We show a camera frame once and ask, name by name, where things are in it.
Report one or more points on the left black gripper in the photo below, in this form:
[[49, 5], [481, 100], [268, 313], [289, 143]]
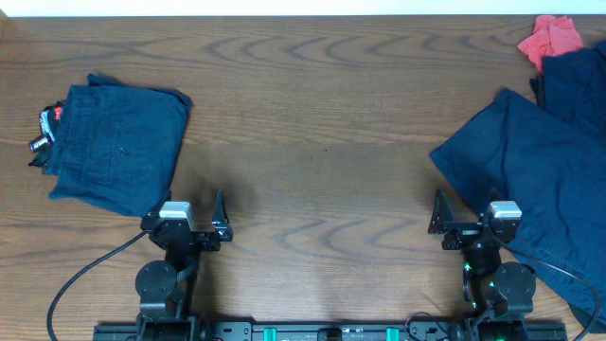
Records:
[[220, 230]]

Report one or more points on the red cloth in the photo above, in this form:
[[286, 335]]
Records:
[[551, 37]]

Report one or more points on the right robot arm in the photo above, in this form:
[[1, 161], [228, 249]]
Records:
[[501, 293]]

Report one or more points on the black polo shirt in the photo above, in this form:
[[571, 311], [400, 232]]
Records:
[[572, 89]]

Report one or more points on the black garment with printed label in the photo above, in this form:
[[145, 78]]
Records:
[[41, 146]]

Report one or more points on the folded navy blue shorts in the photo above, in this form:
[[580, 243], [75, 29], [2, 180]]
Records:
[[116, 146]]

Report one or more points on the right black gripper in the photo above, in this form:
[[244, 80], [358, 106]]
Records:
[[463, 233]]

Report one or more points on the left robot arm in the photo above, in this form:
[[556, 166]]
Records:
[[166, 286]]

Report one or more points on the navy blue shorts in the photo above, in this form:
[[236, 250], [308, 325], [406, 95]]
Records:
[[555, 174], [116, 146]]

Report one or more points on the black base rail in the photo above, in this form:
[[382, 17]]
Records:
[[414, 330]]

